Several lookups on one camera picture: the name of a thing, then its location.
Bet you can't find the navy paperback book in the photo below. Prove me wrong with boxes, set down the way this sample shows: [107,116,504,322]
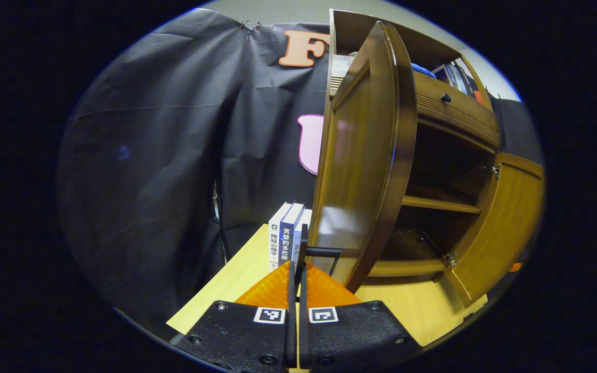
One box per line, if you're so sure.
[279,203,305,267]

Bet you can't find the black door handle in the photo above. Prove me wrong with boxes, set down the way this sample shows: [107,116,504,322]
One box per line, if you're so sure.
[298,223,343,278]

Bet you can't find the wooden cabinet door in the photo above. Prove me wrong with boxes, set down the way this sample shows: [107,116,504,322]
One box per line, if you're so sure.
[444,153,545,309]
[306,21,418,295]

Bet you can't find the wooden double-door shoe cabinet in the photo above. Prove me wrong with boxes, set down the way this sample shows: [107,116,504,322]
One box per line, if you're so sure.
[306,8,545,309]

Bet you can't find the black book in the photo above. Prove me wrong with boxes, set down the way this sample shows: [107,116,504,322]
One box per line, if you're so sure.
[454,60,479,99]

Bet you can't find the light blue paperback book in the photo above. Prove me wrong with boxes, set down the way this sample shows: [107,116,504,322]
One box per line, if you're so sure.
[292,208,312,270]

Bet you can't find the wooden inner shelf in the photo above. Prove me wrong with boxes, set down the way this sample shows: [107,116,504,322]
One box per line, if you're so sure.
[401,196,482,214]

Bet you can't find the white paperback book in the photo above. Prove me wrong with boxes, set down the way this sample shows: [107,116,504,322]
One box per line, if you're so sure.
[268,202,294,272]

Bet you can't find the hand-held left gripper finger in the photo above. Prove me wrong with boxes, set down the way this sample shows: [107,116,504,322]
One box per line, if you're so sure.
[174,262,299,371]
[298,263,423,371]

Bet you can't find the wooden cabinet drawer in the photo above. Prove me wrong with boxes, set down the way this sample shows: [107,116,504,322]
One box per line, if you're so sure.
[413,71,501,151]

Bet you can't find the black backdrop cloth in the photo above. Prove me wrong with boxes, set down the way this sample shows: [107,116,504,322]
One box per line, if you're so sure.
[58,8,545,337]

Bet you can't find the light grey book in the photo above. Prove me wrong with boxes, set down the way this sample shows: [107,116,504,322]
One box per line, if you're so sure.
[446,63,468,94]

